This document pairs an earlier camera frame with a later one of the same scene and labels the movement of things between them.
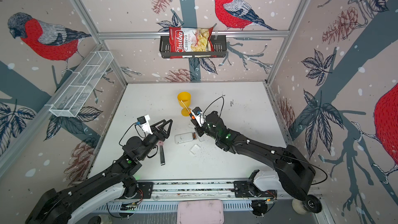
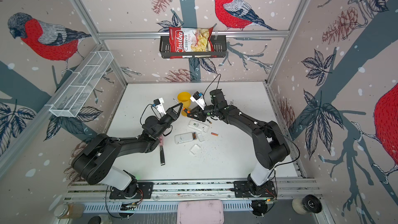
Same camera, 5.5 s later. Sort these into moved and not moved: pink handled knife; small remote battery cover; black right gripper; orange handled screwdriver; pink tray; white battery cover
Moved: black right gripper; orange handled screwdriver
Not moved: pink handled knife; white battery cover; pink tray; small remote battery cover
